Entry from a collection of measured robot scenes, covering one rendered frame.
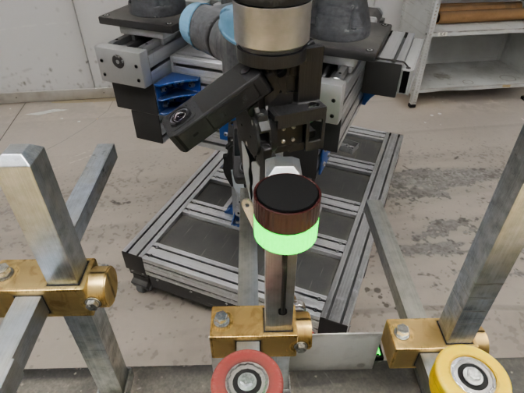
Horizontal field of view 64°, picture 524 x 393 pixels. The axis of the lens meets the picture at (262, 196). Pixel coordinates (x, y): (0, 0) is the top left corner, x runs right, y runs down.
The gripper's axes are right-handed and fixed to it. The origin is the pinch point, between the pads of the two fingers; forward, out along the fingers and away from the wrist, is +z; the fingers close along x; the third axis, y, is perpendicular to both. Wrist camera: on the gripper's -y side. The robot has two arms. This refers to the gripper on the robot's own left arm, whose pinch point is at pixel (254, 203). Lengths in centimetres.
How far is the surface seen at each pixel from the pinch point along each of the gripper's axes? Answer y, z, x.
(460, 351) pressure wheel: 16.7, 10.2, -22.6
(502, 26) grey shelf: 234, 50, 166
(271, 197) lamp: -3.3, -11.7, -13.3
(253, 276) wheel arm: -0.3, 14.7, 0.6
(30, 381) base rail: -36.5, 30.6, 6.3
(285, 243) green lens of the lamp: -3.0, -8.2, -15.7
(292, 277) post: 0.5, 3.3, -10.6
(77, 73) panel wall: -30, 81, 273
